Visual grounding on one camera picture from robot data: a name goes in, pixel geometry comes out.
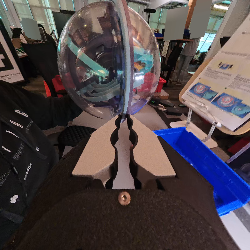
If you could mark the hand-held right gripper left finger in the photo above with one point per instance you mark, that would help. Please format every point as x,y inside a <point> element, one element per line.
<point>95,156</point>

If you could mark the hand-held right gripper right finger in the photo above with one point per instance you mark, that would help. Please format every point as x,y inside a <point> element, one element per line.
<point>154,156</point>

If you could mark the blue plastic bin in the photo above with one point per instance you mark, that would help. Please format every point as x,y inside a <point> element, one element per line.
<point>203,164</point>

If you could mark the clear plastic maze ball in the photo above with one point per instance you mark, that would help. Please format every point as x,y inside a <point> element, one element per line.
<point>97,58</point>

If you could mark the person's left forearm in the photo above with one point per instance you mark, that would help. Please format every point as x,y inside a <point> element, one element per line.
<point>43,107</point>

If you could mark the black digital timer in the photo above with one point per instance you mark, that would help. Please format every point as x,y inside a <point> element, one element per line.
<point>154,101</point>

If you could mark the red plastic bin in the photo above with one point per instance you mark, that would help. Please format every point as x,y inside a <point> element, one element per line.
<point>158,84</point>

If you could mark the black backpack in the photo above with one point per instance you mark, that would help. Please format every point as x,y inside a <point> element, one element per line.
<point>19,172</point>

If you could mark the dark blue cardboard box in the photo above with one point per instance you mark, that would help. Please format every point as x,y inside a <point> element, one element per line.
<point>241,164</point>

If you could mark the wooden instruction board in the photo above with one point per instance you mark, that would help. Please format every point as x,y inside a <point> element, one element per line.
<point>226,78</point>

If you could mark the black-framed marker sign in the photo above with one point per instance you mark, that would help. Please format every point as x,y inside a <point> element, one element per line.
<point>8,62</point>

